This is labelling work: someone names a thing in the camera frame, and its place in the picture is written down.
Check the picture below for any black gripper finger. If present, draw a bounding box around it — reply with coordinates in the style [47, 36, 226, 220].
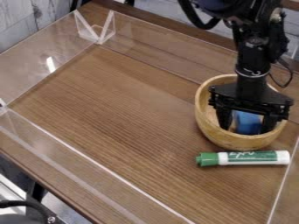
[217, 108, 233, 130]
[261, 115, 278, 134]

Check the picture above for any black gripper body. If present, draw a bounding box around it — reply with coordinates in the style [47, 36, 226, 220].
[209, 69, 295, 121]

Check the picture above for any blue block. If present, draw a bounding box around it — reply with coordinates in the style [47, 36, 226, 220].
[234, 110, 262, 135]

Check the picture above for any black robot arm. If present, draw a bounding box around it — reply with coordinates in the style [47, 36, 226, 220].
[198, 0, 294, 133]

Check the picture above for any brown wooden bowl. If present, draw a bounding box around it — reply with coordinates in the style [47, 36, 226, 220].
[195, 74, 287, 151]

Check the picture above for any green Expo marker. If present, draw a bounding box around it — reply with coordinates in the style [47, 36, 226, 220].
[195, 150, 291, 167]

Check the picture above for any black metal stand base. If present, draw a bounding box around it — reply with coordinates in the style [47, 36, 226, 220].
[0, 200, 67, 224]

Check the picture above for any black cable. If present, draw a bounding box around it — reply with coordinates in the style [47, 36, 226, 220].
[178, 0, 223, 31]

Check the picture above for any clear acrylic tray wall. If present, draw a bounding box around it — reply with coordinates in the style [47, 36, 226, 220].
[0, 5, 299, 224]

